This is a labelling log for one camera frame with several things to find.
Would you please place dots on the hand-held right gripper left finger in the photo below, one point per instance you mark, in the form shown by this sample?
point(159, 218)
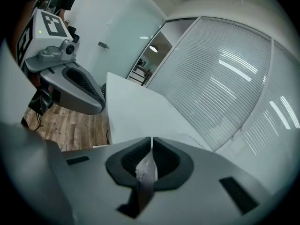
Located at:
point(93, 172)

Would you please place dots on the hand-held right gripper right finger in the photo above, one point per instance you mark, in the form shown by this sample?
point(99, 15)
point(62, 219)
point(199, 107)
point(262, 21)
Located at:
point(199, 172)

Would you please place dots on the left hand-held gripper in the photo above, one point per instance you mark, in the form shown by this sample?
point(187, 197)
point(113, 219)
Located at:
point(41, 43)

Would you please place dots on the black mesh chair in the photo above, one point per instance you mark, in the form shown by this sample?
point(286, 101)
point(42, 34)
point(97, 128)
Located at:
point(104, 91)

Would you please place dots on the dark framed table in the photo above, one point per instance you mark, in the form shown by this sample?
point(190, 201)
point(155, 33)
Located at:
point(140, 67)

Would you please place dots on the round pendant lamp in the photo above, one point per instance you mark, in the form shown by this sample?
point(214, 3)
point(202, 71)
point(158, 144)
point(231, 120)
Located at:
point(153, 48)

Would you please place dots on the wide white window blind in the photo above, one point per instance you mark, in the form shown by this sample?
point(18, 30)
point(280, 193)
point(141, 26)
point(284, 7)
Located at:
point(211, 78)

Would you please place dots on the narrow white window blind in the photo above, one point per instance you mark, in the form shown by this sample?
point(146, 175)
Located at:
point(281, 90)

